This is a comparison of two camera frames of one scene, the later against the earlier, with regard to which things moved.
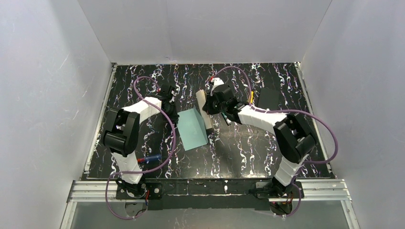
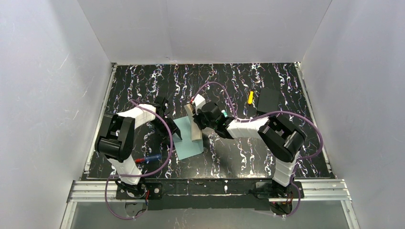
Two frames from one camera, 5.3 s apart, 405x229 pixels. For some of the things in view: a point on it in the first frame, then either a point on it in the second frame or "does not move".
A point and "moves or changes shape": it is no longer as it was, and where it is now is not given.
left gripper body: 172,111 → 167,127
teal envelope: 192,129 moves or changes shape
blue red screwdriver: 146,159 does not move
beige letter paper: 201,98 moves or changes shape
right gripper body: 208,106 → 200,117
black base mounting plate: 208,194 does not move
